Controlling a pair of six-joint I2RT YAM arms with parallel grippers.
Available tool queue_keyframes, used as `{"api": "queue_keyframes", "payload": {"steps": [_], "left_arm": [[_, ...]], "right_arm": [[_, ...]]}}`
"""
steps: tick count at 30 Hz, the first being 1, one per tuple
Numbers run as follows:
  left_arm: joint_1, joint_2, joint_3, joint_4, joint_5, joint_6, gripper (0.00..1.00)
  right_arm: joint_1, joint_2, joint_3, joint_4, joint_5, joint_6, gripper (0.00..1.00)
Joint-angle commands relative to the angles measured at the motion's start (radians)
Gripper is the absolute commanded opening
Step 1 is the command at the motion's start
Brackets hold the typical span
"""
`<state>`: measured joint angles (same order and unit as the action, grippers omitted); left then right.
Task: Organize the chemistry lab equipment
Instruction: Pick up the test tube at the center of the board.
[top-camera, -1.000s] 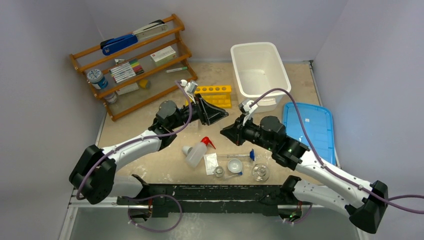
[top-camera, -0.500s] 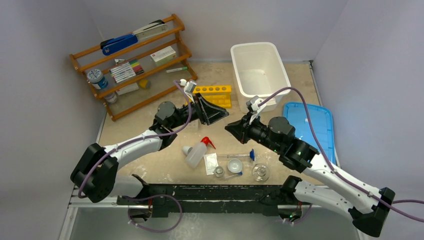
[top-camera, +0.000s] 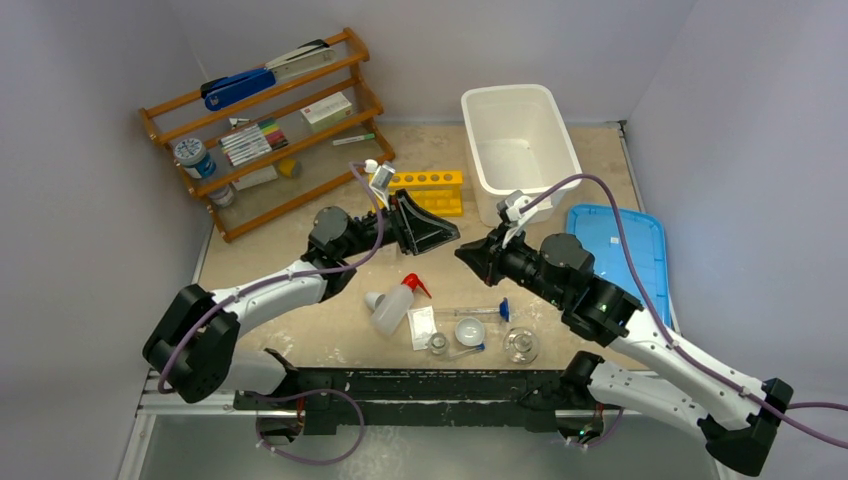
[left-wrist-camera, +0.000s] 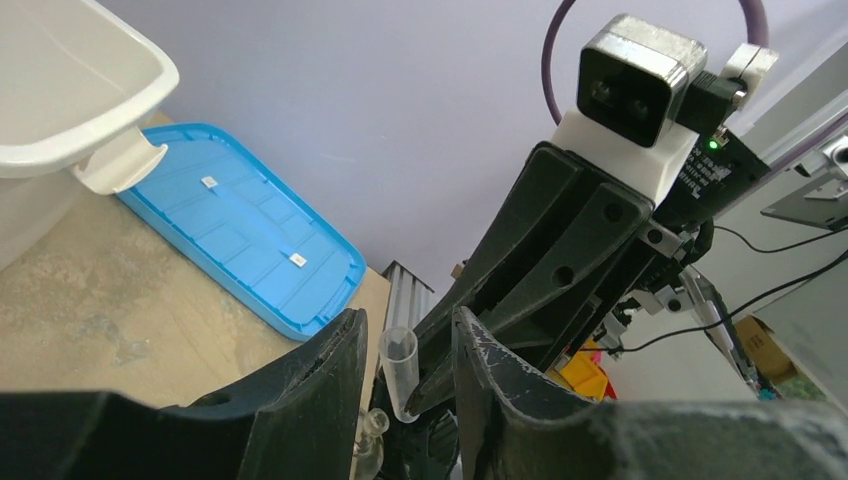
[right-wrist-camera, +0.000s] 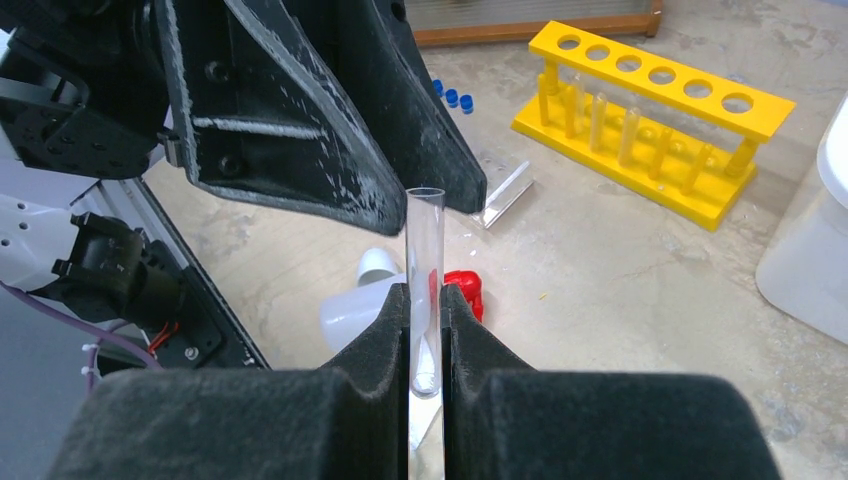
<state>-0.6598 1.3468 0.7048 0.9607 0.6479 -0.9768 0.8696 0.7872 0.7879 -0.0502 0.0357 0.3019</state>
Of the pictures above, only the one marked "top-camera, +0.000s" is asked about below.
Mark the glass conical flask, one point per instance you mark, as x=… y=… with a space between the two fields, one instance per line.
x=521 y=345

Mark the yellow sponge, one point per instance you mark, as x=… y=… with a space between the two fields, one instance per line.
x=290 y=168

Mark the white green box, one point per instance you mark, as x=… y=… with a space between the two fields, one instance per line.
x=327 y=112

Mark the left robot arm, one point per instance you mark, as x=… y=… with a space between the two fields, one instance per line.
x=193 y=345

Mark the blue lid jar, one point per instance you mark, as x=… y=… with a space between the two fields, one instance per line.
x=192 y=155

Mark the yellow test tube rack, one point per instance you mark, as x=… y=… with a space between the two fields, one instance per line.
x=438 y=192

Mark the wooden shelf rack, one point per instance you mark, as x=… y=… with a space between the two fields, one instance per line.
x=324 y=166

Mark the clear plastic packet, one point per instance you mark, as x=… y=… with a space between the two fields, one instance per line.
x=422 y=326

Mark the blue cap glass vial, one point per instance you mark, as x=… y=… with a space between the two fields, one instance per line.
x=467 y=352

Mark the coloured marker pack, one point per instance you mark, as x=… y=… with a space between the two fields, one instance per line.
x=252 y=142

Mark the small glass beaker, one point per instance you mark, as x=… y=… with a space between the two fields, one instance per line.
x=438 y=344

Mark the blue grey stapler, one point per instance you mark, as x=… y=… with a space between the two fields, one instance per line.
x=225 y=91

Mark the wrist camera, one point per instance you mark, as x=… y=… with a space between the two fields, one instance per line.
x=516 y=213
x=380 y=175

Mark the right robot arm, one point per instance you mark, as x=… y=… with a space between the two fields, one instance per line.
x=735 y=415

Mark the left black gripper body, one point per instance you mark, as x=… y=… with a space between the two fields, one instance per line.
x=405 y=231

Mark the red nozzle wash bottle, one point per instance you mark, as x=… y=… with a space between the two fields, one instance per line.
x=388 y=309

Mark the small white clip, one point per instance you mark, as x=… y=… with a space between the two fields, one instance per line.
x=238 y=122

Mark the small clear jar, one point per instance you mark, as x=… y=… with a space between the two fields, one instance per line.
x=222 y=197

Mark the white flat box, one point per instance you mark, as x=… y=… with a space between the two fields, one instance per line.
x=255 y=178

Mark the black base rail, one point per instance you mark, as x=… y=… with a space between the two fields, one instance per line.
x=538 y=401

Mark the white ceramic dish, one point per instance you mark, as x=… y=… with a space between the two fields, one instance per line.
x=470 y=332

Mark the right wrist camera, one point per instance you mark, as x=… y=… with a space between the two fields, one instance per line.
x=516 y=213

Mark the blue plastic lid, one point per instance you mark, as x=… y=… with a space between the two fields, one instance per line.
x=596 y=229

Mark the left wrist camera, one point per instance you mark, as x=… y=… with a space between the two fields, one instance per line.
x=380 y=175

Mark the white plastic bin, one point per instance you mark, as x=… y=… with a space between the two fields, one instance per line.
x=516 y=140

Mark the blue base glass cylinder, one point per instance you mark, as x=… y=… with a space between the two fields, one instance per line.
x=500 y=313

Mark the green white marker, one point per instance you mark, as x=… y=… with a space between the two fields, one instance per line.
x=353 y=139

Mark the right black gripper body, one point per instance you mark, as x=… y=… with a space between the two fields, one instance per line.
x=494 y=254

